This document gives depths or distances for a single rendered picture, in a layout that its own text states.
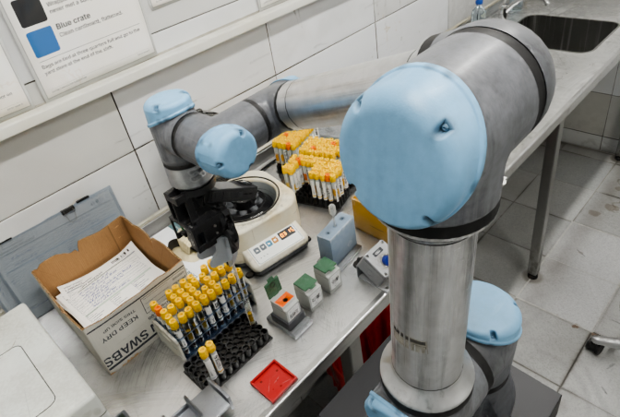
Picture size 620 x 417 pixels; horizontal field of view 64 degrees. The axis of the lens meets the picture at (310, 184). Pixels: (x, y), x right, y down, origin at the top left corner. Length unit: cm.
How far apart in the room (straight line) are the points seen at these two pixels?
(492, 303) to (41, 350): 67
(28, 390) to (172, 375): 37
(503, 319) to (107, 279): 92
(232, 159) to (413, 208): 36
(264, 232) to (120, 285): 36
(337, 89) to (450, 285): 28
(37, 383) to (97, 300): 47
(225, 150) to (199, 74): 79
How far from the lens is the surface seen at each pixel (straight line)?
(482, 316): 74
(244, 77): 155
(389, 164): 38
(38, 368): 86
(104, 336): 113
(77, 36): 127
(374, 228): 127
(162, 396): 112
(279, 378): 106
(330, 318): 113
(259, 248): 125
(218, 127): 70
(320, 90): 66
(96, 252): 136
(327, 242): 116
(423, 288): 49
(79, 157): 133
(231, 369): 108
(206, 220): 86
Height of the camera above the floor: 174
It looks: 35 degrees down
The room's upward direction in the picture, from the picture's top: 10 degrees counter-clockwise
